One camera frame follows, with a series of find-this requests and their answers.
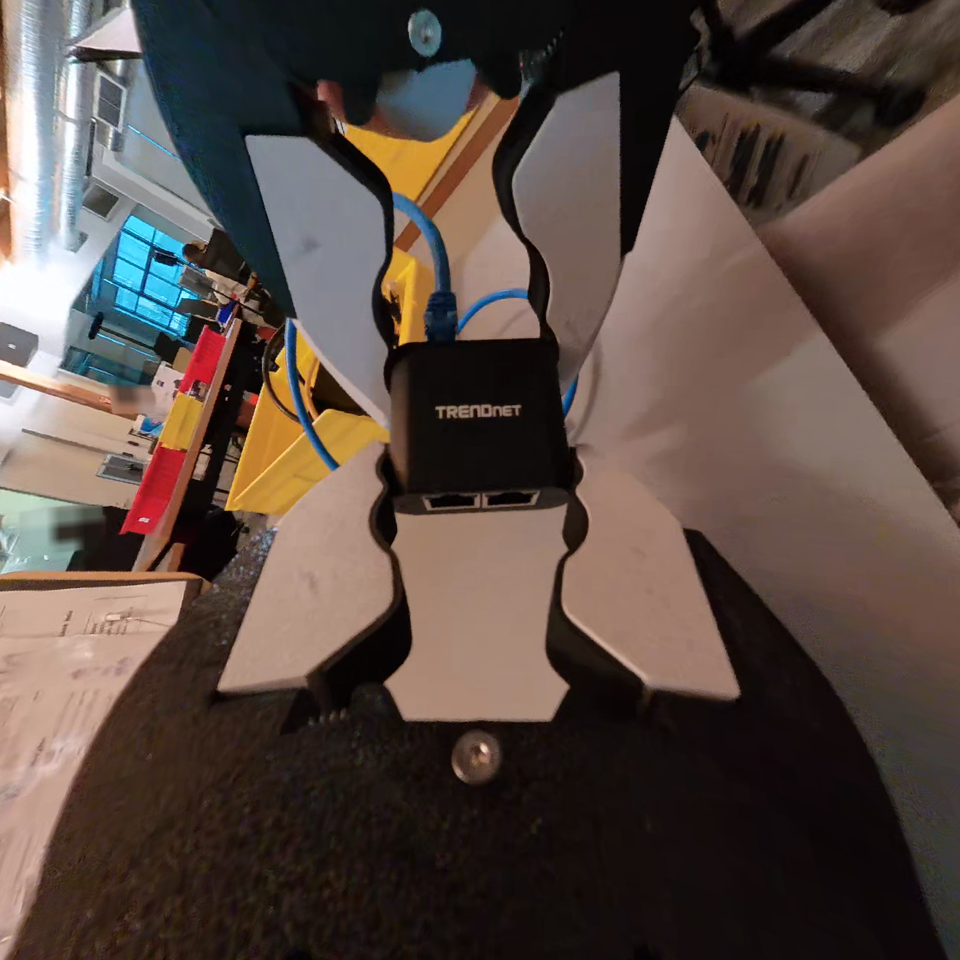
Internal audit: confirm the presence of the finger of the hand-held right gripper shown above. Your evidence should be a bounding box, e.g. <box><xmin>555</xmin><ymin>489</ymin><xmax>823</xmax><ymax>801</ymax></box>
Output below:
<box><xmin>246</xmin><ymin>133</ymin><xmax>396</xmax><ymax>430</ymax></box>
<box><xmin>493</xmin><ymin>71</ymin><xmax>640</xmax><ymax>370</ymax></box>

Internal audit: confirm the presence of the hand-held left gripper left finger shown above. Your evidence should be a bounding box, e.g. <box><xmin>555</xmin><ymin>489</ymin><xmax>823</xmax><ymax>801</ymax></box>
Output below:
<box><xmin>217</xmin><ymin>441</ymin><xmax>414</xmax><ymax>696</ymax></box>

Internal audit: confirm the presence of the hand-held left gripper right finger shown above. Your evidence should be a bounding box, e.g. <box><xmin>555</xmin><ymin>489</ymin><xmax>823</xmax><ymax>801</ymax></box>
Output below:
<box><xmin>546</xmin><ymin>446</ymin><xmax>741</xmax><ymax>711</ymax></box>

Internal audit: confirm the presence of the yellow plastic bin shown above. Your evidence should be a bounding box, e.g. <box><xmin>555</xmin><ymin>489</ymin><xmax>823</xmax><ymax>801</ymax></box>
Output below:
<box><xmin>225</xmin><ymin>247</ymin><xmax>421</xmax><ymax>519</ymax></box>

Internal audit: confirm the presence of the blue ethernet cable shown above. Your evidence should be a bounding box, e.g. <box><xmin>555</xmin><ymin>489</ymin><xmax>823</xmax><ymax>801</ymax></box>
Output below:
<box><xmin>283</xmin><ymin>191</ymin><xmax>580</xmax><ymax>474</ymax></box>

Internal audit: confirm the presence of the black network adapter box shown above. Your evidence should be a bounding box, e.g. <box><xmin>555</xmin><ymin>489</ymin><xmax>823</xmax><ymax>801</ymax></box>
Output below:
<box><xmin>384</xmin><ymin>337</ymin><xmax>573</xmax><ymax>519</ymax></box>

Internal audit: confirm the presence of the grey desk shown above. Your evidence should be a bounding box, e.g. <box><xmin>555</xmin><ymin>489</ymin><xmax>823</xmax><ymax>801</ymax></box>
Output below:
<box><xmin>285</xmin><ymin>75</ymin><xmax>960</xmax><ymax>960</ymax></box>

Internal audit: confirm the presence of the red storage bin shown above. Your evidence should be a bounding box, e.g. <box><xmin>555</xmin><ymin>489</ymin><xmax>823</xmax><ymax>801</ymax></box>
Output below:
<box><xmin>180</xmin><ymin>326</ymin><xmax>230</xmax><ymax>391</ymax></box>
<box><xmin>120</xmin><ymin>442</ymin><xmax>189</xmax><ymax>535</ymax></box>

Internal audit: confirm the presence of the large paned window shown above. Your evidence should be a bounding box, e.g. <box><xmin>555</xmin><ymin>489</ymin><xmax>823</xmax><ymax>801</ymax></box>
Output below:
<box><xmin>97</xmin><ymin>216</ymin><xmax>198</xmax><ymax>335</ymax></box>

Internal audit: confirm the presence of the long wooden table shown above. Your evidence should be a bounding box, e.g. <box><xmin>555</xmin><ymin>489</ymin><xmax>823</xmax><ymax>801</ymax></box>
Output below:
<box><xmin>133</xmin><ymin>318</ymin><xmax>247</xmax><ymax>573</ymax></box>

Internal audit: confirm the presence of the small yellow storage bin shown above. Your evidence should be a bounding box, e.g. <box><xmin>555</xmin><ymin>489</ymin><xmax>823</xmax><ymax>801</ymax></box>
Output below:
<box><xmin>159</xmin><ymin>393</ymin><xmax>207</xmax><ymax>451</ymax></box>

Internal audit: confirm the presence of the instruction sheet board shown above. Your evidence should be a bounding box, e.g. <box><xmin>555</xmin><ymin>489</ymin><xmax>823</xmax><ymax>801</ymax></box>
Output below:
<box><xmin>0</xmin><ymin>570</ymin><xmax>211</xmax><ymax>924</ymax></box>

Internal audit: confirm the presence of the black office chair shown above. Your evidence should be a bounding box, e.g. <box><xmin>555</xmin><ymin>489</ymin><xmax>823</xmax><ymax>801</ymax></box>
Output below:
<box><xmin>678</xmin><ymin>0</ymin><xmax>946</xmax><ymax>219</ymax></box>

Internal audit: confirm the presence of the silver ventilation duct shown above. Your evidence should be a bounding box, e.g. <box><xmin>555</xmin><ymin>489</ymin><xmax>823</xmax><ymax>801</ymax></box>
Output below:
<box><xmin>15</xmin><ymin>0</ymin><xmax>99</xmax><ymax>256</ymax></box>

